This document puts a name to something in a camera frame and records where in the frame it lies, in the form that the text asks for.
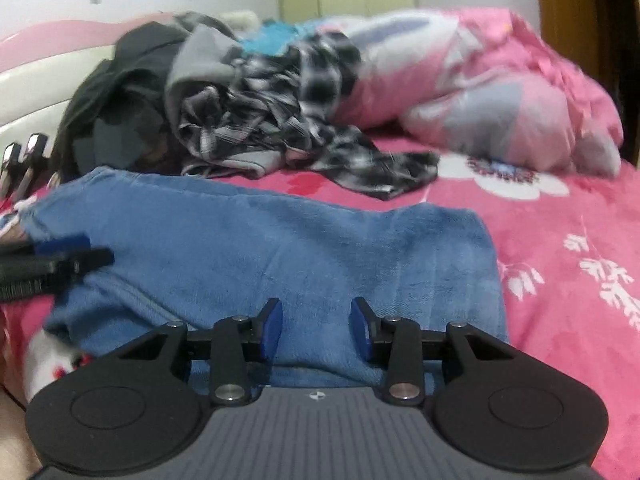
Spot black white plaid shirt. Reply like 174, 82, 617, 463
177, 30, 441, 202

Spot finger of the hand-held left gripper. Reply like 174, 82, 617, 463
0, 234, 92, 258
0, 247, 116, 303

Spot blue denim jeans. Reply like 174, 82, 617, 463
22, 166, 511, 393

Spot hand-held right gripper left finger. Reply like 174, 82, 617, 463
117, 297, 284, 406

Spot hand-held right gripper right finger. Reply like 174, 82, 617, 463
349, 296, 516, 406

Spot grey hoodie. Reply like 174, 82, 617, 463
164, 10, 286, 178

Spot pink white headboard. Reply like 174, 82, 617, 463
0, 15, 171, 161

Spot dark grey jacket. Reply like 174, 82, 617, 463
52, 22, 193, 176

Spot pink grey quilt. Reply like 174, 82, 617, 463
295, 7, 626, 177

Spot pink floral bed sheet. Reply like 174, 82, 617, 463
0, 125, 640, 480

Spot brown wooden door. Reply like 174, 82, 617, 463
532, 0, 608, 91

